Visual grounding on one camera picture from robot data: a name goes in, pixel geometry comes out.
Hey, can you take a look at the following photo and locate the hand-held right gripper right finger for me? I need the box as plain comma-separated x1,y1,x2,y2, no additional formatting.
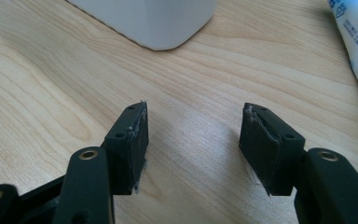
238,102,358,224

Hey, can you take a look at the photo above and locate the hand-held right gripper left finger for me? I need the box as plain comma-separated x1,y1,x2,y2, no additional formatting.
51,101,150,224

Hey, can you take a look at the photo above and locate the grey plastic holder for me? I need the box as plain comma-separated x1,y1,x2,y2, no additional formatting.
66,0,218,51

